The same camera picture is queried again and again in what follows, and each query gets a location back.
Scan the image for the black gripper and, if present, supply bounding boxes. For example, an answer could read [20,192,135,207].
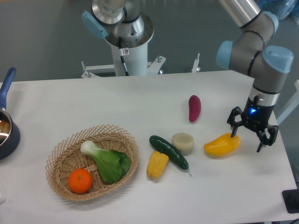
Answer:
[227,98,278,153]

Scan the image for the yellow orange mango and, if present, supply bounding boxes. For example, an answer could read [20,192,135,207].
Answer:
[204,133,241,157]

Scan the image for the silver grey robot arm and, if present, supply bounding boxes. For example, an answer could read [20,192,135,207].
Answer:
[82,0,293,147]

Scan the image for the purple sweet potato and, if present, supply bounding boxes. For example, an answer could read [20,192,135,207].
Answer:
[188,95,201,122]

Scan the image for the beige round cake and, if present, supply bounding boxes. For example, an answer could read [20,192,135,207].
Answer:
[171,133,194,155]

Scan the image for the black device at table edge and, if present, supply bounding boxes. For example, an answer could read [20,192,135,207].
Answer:
[282,189,299,214]

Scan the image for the dark green cucumber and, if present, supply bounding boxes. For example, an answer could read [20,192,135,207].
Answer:
[149,135,191,175]

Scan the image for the yellow bell pepper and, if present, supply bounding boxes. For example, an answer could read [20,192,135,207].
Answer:
[147,151,169,179]

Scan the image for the blue plastic bag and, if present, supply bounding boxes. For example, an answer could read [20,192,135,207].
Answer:
[256,0,299,20]

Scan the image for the green bok choy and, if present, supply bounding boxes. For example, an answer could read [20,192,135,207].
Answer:
[80,140,131,184]

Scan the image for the orange mandarin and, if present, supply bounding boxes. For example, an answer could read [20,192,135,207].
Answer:
[68,168,93,194]

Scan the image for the woven wicker basket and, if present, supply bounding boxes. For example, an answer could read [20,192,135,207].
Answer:
[45,125,139,201]

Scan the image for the white table frame bar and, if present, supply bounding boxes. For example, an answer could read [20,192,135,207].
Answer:
[277,80,299,125]

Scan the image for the white metal base frame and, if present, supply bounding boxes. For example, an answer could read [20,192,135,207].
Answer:
[81,53,201,78]

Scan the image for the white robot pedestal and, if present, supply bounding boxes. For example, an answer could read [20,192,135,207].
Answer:
[105,13,154,77]

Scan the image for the black cable on pedestal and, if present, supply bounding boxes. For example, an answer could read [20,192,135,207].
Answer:
[118,36,130,77]

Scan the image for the blue saucepan with handle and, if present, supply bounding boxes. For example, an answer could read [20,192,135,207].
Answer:
[0,67,21,160]

